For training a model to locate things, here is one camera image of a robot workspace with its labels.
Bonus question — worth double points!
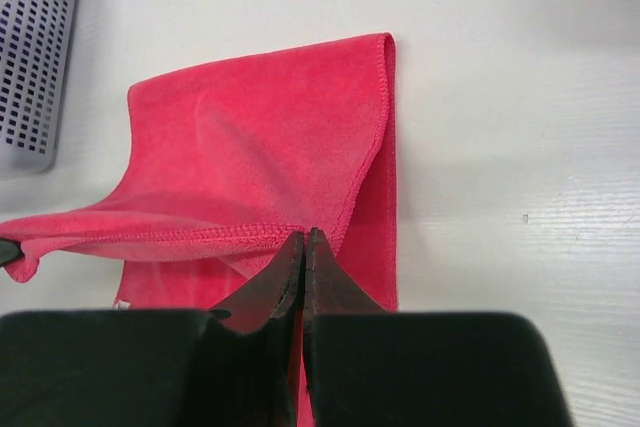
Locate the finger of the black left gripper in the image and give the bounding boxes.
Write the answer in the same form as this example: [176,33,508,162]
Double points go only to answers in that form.
[0,239,23,267]

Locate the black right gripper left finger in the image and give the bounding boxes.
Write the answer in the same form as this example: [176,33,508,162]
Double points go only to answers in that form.
[1,232,305,426]

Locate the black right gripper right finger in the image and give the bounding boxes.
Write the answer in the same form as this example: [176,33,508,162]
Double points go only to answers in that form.
[303,229,572,426]

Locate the pink microfiber towel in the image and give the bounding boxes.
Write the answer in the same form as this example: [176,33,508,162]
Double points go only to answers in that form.
[1,33,398,310]

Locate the white left plastic basket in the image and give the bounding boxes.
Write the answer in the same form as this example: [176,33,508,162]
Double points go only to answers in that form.
[1,0,76,179]

